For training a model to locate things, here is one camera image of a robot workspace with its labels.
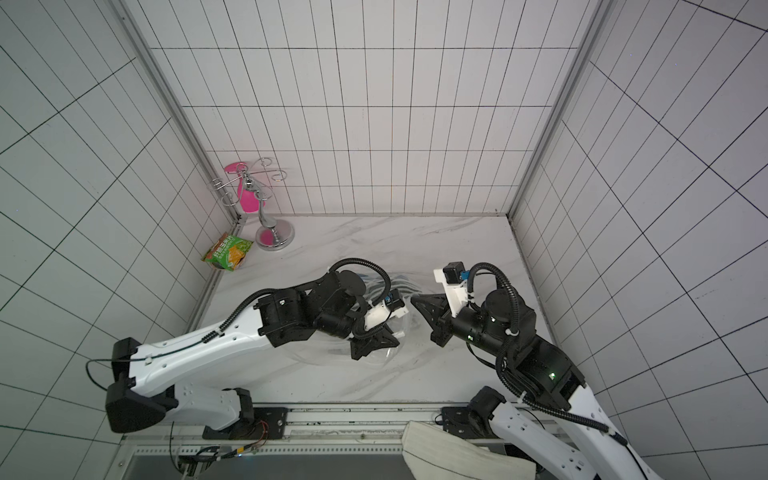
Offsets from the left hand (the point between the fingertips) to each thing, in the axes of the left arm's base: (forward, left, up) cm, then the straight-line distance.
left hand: (384, 347), depth 62 cm
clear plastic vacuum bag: (+4, +12, -12) cm, 18 cm away
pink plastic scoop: (+52, +48, -6) cm, 71 cm away
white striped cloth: (-17, -11, -22) cm, 30 cm away
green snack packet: (+38, +54, -17) cm, 68 cm away
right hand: (+7, -6, +10) cm, 14 cm away
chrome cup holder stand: (+51, +45, -23) cm, 72 cm away
